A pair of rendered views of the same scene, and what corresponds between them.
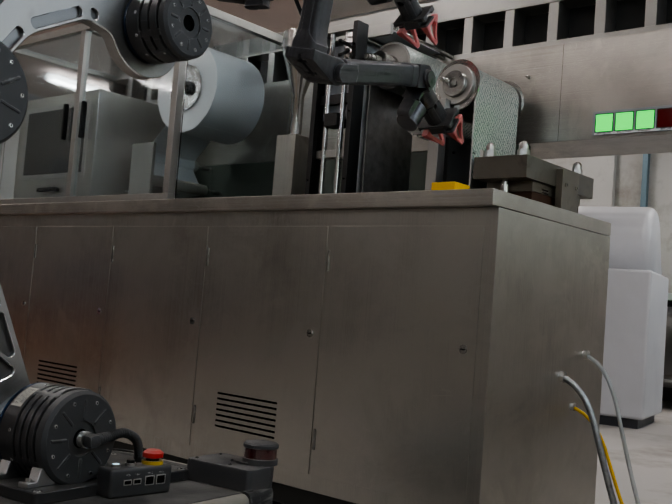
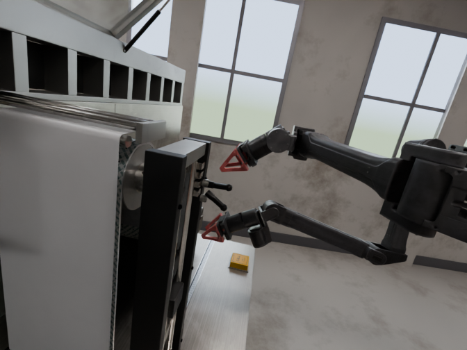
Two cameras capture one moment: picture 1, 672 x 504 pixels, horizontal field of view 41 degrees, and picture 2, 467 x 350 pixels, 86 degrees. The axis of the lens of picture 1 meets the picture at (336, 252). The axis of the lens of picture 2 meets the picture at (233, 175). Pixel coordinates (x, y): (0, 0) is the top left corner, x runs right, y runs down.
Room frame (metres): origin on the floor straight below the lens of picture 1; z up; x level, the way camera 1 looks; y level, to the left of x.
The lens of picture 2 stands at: (2.79, 0.39, 1.51)
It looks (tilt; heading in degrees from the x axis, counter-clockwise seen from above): 16 degrees down; 234
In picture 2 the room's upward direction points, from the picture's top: 10 degrees clockwise
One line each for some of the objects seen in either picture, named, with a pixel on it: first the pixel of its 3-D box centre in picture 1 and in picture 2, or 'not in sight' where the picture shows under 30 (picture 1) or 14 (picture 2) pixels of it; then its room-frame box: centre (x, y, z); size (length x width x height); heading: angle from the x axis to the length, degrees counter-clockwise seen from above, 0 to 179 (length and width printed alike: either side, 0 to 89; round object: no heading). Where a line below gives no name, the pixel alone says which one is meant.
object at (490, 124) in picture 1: (494, 139); not in sight; (2.54, -0.43, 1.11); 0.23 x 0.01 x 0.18; 139
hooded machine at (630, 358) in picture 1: (609, 312); not in sight; (5.94, -1.84, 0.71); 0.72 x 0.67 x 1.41; 148
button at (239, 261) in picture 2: (450, 188); (239, 261); (2.21, -0.27, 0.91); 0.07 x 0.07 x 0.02; 49
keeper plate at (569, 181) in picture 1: (567, 191); not in sight; (2.44, -0.63, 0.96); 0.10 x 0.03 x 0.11; 139
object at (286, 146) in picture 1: (295, 132); not in sight; (3.04, 0.17, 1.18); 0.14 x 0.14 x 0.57
